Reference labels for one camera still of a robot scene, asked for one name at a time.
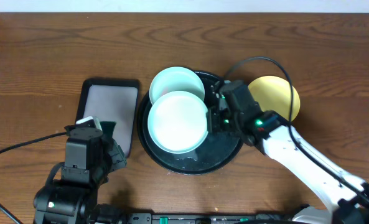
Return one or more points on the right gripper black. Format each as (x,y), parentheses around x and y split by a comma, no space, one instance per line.
(213,117)

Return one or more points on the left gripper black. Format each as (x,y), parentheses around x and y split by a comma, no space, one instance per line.
(117,152)

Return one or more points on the green yellow sponge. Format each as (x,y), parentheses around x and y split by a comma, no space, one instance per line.
(108,129)

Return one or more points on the yellow plate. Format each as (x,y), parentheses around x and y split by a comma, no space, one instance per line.
(273,93)

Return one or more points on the mint green plate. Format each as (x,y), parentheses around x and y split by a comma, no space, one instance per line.
(177,122)
(176,79)

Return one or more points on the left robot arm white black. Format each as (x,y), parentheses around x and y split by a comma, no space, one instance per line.
(70,193)

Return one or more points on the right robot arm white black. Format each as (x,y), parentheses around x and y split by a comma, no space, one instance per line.
(345,196)

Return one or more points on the round black tray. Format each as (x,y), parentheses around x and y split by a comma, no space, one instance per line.
(216,151)

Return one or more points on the rectangular black grey tray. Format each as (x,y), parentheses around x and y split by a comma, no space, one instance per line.
(111,99)

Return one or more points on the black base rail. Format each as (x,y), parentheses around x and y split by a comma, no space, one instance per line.
(149,217)

